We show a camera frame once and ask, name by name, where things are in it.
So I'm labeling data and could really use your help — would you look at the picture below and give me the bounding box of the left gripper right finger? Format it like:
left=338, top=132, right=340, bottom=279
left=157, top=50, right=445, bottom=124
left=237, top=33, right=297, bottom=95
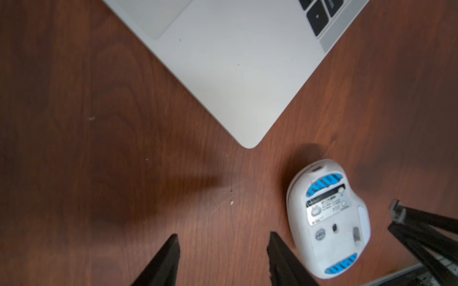
left=267, top=231, right=319, bottom=286

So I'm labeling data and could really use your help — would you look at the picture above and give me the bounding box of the white wireless mouse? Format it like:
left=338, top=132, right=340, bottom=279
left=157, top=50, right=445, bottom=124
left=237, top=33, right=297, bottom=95
left=286, top=159, right=371, bottom=280

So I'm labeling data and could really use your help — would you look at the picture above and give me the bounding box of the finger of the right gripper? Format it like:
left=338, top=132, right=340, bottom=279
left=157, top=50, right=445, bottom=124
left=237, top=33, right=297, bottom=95
left=388, top=200, right=458, bottom=286

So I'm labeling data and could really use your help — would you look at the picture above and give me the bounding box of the silver laptop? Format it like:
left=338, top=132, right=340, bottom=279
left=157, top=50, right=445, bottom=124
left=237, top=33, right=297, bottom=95
left=106, top=1, right=366, bottom=148

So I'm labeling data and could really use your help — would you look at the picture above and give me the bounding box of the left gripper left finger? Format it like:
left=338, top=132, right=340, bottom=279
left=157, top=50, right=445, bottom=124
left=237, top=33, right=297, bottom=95
left=131, top=234, right=180, bottom=286

